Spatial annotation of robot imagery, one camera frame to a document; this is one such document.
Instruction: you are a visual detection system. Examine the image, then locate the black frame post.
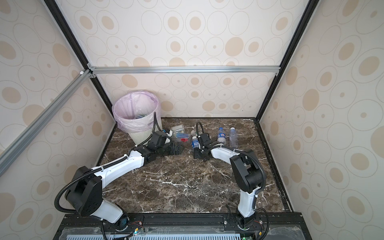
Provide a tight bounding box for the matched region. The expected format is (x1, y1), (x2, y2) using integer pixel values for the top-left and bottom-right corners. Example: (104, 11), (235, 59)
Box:
(256, 0), (320, 123)
(43, 0), (113, 114)

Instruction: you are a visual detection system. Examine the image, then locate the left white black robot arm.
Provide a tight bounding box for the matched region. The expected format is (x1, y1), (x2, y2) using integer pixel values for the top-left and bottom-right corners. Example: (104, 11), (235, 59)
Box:
(65, 131), (185, 230)

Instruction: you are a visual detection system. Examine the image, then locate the pink bin liner bag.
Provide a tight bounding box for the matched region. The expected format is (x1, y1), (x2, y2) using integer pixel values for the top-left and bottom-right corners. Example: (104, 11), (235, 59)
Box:
(112, 91), (162, 134)

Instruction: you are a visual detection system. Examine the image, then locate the black frame post left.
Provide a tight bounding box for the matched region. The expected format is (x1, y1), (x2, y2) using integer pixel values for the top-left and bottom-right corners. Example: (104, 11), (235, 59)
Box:
(43, 0), (113, 114)

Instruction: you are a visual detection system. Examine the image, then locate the horizontal aluminium rail back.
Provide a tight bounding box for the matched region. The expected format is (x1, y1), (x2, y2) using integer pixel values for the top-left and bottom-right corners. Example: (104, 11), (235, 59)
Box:
(90, 66), (280, 74)

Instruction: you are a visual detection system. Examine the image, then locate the clear bottle green band cap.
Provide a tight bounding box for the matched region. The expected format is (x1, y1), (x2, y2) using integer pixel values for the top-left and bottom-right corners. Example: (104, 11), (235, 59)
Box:
(170, 124), (185, 134)

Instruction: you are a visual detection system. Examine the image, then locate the aluminium rail left wall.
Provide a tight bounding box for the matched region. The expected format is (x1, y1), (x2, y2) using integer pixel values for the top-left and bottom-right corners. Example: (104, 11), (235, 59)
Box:
(1, 70), (91, 175)

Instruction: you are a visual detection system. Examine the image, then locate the small Pepsi water bottle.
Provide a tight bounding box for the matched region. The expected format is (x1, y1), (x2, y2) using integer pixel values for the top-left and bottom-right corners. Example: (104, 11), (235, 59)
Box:
(217, 127), (227, 144)

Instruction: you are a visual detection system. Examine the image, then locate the Fiji bottle blue cap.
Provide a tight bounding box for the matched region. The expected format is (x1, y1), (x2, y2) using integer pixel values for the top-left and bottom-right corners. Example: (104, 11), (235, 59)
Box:
(172, 133), (192, 143)

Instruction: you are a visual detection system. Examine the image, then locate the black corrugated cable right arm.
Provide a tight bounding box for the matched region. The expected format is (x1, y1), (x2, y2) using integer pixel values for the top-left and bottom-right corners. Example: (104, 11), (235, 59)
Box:
(195, 121), (267, 193)

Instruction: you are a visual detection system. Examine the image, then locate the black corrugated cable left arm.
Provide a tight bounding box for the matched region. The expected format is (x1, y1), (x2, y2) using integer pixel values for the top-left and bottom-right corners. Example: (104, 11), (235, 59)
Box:
(53, 112), (160, 214)

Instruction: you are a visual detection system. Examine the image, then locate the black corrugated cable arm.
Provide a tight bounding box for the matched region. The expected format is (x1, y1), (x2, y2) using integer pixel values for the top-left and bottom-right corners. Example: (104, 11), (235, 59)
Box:
(195, 121), (267, 193)
(53, 112), (160, 214)

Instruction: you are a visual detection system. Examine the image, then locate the black frame post right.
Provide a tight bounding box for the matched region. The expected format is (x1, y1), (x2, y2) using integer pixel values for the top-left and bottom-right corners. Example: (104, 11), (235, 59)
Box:
(256, 0), (320, 123)

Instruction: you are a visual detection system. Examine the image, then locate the clear bottle pale label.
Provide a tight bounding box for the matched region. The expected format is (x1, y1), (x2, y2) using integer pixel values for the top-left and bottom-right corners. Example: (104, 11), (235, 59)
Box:
(229, 127), (239, 149)

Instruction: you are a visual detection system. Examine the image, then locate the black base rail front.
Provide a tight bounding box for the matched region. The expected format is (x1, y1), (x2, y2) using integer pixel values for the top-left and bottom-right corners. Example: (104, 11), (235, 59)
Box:
(54, 213), (311, 240)

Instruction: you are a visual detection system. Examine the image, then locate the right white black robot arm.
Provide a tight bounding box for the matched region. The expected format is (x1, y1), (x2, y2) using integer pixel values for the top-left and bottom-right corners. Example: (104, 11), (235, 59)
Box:
(192, 133), (267, 219)

